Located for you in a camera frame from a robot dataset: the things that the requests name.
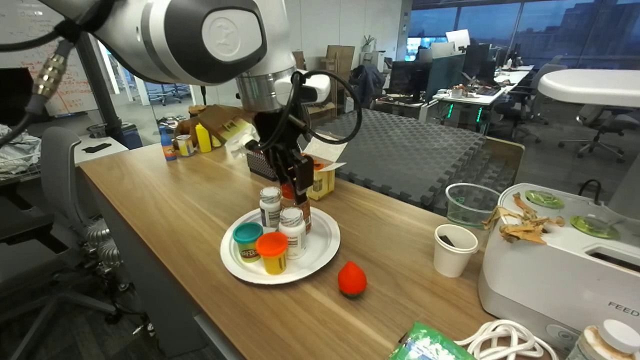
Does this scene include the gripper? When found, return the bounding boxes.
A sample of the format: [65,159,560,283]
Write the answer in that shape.
[252,110,316,205]

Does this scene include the brown bottle with orange cap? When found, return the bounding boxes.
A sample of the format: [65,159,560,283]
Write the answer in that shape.
[279,182,314,234]

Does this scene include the yellow carton box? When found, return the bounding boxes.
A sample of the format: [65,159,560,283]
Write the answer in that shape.
[305,156,347,202]

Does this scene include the black mesh basket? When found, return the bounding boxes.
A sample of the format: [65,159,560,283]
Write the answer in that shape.
[246,149,279,182]

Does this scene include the white paper sheet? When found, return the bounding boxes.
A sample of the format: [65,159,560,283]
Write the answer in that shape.
[302,134,349,172]

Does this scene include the white bottle with white cap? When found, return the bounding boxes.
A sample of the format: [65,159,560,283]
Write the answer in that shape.
[258,186,283,229]
[277,207,308,260]

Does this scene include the white plastic bag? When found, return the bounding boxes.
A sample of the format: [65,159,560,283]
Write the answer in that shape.
[224,122,261,160]

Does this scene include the white paper plate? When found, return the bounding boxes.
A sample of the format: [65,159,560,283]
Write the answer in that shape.
[220,204,342,286]

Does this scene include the dough tub with teal lid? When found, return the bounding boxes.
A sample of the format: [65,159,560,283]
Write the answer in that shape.
[232,221,264,264]

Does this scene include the yellow tub with orange lid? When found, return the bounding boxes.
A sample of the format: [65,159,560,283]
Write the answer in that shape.
[255,231,290,276]

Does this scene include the yellow squeeze bottle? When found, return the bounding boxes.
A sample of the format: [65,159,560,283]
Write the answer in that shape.
[194,122,213,154]

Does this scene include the small tin can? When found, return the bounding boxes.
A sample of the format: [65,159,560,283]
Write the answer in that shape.
[175,133,196,158]

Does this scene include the stack of grey foam mats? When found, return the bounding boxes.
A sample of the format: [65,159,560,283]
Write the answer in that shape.
[314,108,519,212]

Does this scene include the dark jacket on chair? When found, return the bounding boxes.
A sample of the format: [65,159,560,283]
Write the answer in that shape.
[348,64,387,110]

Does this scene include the red toy strawberry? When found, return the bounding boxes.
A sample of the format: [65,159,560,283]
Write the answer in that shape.
[337,260,368,300]

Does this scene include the stack of cardboard boxes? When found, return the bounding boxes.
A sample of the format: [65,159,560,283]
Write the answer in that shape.
[292,44,357,117]

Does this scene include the blue bottle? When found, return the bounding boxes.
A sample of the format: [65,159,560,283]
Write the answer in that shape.
[158,124,178,162]

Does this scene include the clear plastic cup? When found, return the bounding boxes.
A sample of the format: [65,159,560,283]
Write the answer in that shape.
[445,182,502,251]

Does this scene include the white paper cup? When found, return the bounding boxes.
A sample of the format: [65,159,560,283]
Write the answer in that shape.
[433,223,480,279]

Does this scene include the white side table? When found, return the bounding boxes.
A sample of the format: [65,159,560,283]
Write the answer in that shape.
[73,135,130,167]

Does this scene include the row of desks with monitors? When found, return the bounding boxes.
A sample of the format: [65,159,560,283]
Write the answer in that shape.
[374,28,537,136]

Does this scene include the black pole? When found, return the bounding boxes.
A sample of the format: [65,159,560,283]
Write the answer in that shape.
[74,33,124,147]

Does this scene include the green packet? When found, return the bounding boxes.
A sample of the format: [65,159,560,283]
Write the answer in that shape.
[387,321,477,360]

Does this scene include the dried brown leaves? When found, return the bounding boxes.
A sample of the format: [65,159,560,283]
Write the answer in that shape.
[482,192,566,246]

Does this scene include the grey office chair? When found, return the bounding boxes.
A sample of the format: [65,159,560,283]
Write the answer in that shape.
[0,126,132,360]

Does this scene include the crumpled silver bag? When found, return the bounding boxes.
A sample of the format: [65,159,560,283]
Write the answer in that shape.
[0,124,43,177]

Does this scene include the white indoor garden appliance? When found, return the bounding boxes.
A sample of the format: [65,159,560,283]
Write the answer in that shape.
[477,68,640,355]

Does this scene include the row of windows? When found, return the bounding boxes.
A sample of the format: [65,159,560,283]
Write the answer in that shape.
[406,0,640,71]

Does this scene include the whiteboard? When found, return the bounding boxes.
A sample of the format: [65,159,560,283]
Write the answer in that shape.
[0,0,99,117]

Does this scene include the jar with white lid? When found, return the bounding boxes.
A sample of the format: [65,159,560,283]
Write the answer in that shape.
[565,318,640,360]

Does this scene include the coil of white cable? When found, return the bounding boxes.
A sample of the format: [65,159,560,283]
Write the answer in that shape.
[453,319,559,360]

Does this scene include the black cable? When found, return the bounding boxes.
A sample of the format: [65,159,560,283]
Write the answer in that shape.
[578,178,603,206]

